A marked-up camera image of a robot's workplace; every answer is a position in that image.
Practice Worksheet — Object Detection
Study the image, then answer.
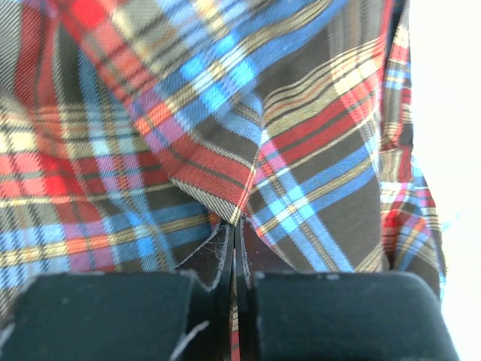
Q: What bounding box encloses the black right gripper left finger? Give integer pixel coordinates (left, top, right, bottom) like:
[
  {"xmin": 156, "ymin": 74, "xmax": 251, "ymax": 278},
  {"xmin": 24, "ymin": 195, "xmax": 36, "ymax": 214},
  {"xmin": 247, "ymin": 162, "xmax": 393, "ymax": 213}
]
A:
[{"xmin": 175, "ymin": 223, "xmax": 234, "ymax": 360}]

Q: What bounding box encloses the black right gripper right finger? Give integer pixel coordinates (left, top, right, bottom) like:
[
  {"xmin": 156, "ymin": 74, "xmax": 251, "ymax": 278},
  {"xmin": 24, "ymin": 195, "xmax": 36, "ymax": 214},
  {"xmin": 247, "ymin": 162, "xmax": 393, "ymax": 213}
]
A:
[{"xmin": 234, "ymin": 220, "xmax": 294, "ymax": 360}]

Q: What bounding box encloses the red brown plaid shirt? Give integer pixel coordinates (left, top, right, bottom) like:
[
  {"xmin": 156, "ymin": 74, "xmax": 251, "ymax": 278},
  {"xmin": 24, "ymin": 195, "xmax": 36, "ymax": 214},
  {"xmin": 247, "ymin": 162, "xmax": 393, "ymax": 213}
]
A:
[{"xmin": 0, "ymin": 0, "xmax": 448, "ymax": 361}]

